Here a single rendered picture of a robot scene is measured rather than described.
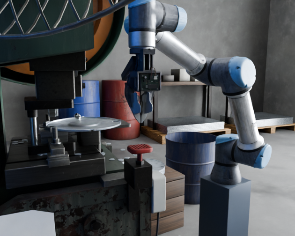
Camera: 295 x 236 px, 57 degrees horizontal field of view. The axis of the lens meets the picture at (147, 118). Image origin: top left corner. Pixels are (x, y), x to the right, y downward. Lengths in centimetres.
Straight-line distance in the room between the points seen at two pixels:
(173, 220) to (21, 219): 113
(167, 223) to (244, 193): 57
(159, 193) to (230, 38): 498
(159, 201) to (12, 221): 46
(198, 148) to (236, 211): 69
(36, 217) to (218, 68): 81
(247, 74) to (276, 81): 512
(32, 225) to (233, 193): 90
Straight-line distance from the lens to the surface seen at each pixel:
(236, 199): 144
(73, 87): 102
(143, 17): 77
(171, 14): 83
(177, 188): 176
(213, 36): 552
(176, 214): 183
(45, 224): 92
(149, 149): 82
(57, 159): 87
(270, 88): 630
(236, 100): 115
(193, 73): 113
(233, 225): 149
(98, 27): 147
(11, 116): 443
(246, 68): 109
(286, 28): 617
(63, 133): 103
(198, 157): 205
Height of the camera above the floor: 98
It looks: 9 degrees down
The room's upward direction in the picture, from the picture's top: straight up
